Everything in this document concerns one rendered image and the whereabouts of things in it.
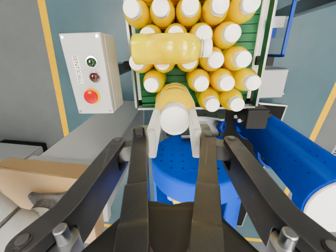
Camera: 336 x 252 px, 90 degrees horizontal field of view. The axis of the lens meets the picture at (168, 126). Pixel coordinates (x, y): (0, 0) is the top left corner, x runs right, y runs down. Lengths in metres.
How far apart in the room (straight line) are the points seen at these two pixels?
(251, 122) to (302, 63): 1.28
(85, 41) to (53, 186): 0.53
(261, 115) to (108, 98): 0.48
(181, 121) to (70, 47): 0.37
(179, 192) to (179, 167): 0.07
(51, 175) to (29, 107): 1.48
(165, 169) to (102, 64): 0.31
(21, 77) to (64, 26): 0.65
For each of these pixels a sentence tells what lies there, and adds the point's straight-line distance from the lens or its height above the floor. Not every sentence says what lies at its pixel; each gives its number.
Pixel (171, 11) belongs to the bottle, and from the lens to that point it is 0.50.
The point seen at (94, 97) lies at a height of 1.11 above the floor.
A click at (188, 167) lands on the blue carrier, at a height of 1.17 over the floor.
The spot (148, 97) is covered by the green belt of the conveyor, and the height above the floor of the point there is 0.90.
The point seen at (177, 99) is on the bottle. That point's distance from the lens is 0.24.
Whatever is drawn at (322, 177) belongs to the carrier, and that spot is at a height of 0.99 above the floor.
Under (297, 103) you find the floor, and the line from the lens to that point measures 1.94.
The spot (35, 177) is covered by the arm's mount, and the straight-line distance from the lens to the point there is 0.80.
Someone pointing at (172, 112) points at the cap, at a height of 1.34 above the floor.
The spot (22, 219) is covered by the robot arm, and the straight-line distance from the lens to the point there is 0.73.
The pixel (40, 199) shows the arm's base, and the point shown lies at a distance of 0.83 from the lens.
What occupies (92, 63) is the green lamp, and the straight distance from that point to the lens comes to 0.47.
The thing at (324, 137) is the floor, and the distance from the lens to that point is 2.26.
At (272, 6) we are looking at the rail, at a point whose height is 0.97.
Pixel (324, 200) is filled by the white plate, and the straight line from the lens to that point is 0.92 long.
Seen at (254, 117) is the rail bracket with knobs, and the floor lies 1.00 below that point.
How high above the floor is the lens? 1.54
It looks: 66 degrees down
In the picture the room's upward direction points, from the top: 173 degrees counter-clockwise
